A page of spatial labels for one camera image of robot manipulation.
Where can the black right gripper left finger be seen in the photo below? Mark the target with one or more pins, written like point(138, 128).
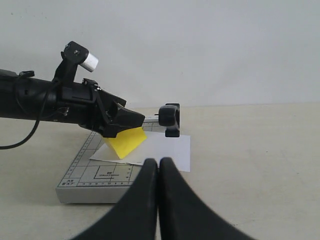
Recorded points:
point(134, 217)

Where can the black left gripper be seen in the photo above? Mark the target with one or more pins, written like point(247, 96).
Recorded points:
point(92, 108)

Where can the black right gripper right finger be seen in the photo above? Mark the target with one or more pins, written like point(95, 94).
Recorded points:
point(183, 215)

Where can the yellow cube block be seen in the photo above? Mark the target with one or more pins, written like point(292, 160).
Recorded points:
point(126, 141)

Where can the white paper sheet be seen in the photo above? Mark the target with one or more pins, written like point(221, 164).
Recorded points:
point(156, 146)

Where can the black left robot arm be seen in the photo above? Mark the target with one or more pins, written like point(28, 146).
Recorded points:
point(24, 97)

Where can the grey paper cutter base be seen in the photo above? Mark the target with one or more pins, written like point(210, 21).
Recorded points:
point(88, 181)

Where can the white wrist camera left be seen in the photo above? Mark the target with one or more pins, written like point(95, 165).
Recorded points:
point(79, 55)

